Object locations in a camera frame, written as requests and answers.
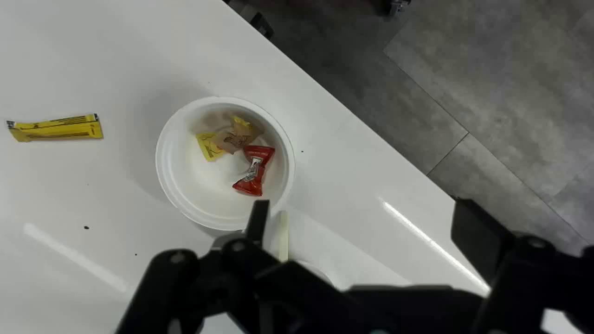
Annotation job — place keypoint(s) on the long yellow packet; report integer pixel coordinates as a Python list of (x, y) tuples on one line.
[(56, 128)]

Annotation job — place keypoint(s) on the tan candy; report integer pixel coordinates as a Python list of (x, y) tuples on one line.
[(240, 130)]

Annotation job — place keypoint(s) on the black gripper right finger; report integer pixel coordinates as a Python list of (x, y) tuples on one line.
[(480, 238)]

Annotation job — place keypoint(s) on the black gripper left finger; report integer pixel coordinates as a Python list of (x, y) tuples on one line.
[(259, 223)]

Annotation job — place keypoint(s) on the small yellow candy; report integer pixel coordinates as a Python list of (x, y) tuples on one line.
[(211, 148)]

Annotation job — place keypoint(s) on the white foam bowl plate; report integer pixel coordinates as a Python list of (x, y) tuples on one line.
[(186, 182)]

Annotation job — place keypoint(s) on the red candy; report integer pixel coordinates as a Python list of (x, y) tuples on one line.
[(250, 186)]

